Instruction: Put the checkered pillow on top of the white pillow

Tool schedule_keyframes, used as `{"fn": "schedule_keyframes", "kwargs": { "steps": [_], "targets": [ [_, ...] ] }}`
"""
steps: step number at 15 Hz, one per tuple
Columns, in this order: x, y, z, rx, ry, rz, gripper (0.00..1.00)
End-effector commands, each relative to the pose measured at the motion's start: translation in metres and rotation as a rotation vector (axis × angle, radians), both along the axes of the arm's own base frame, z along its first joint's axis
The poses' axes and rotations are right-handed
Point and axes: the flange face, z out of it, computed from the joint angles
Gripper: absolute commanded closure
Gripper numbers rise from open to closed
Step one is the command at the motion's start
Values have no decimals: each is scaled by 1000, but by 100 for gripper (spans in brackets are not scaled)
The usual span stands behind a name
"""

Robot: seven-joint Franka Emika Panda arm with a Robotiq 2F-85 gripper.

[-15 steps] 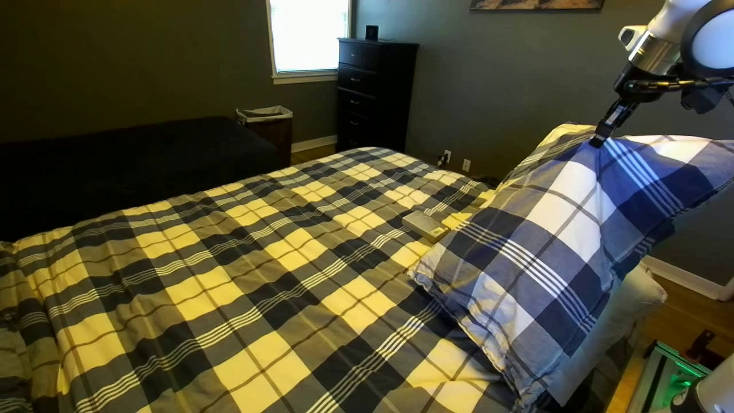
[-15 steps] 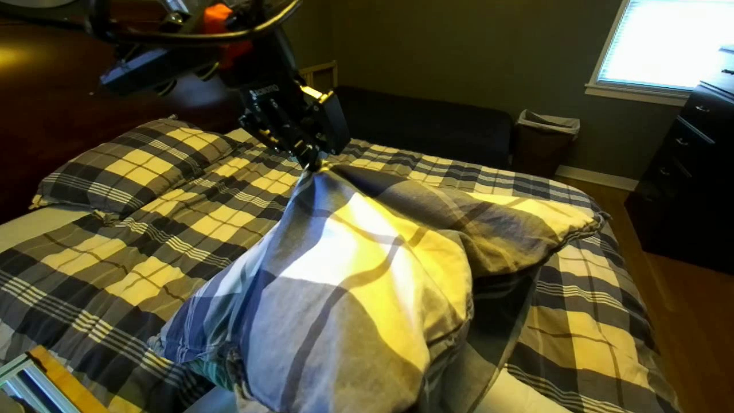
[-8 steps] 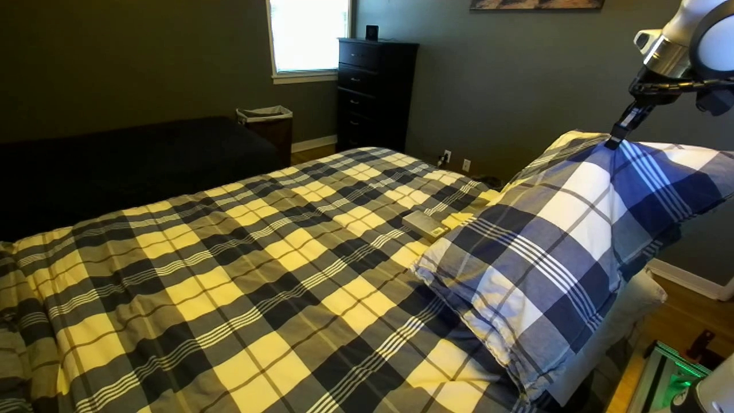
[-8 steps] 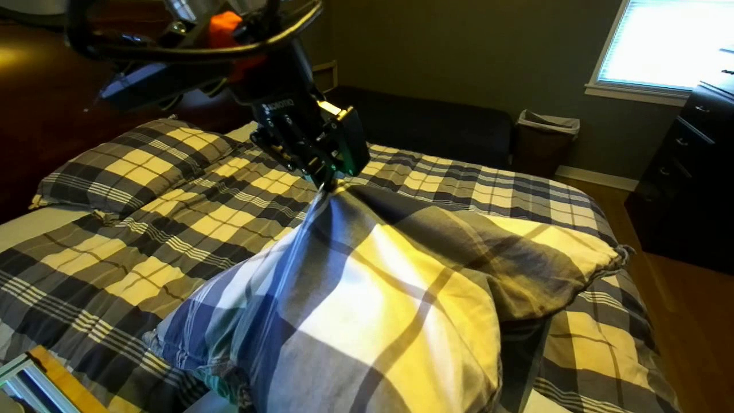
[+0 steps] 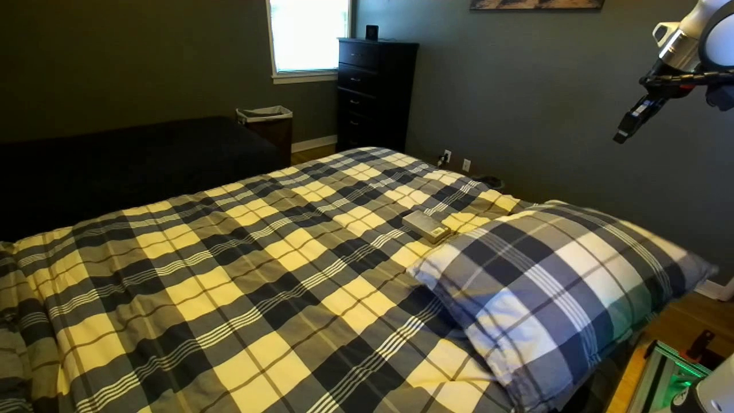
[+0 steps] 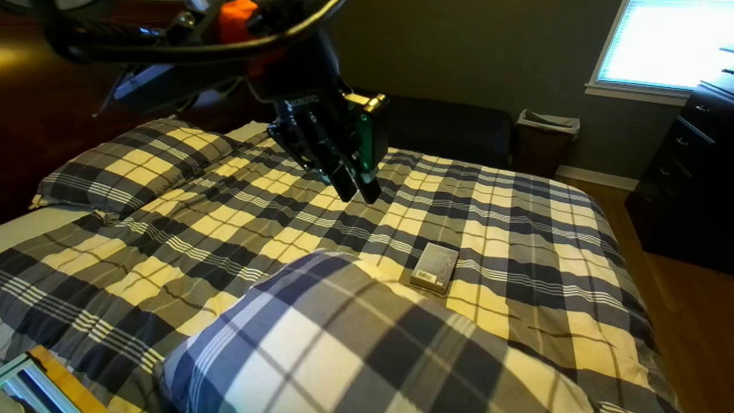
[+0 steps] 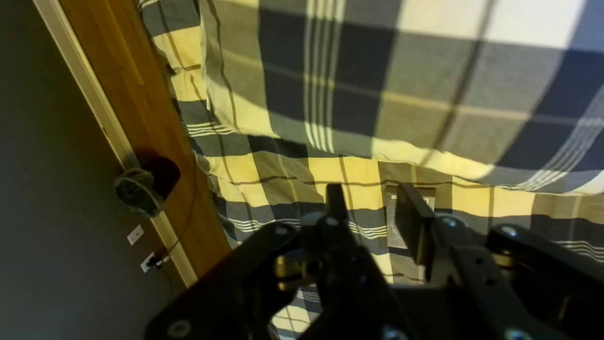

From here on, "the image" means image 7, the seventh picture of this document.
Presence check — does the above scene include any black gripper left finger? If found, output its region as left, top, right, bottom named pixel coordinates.
left=143, top=183, right=390, bottom=340

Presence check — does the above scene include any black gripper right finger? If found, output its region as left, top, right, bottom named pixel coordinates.
left=394, top=185, right=604, bottom=340

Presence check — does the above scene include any checkered blue yellow pillow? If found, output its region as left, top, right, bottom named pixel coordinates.
left=198, top=0, right=604, bottom=194

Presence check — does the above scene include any checkered plaid bedspread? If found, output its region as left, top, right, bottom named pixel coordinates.
left=137, top=0, right=604, bottom=338

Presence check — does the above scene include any dark round floor object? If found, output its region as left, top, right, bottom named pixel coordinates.
left=113, top=155, right=181, bottom=219

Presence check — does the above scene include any white wall outlet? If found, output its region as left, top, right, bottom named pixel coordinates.
left=126, top=225, right=145, bottom=245

